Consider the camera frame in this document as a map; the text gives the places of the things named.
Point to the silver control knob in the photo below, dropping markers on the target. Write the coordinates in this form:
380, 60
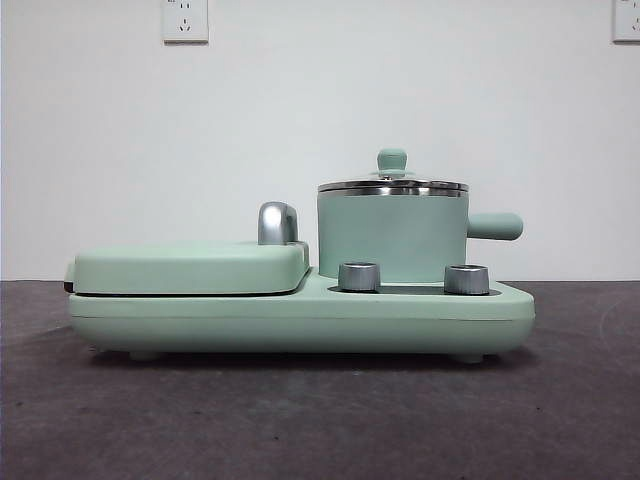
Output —
359, 276
466, 279

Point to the mint green breakfast machine base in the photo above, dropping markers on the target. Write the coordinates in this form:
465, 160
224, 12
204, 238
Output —
200, 325

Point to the white wall socket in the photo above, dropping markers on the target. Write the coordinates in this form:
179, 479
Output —
627, 20
184, 22

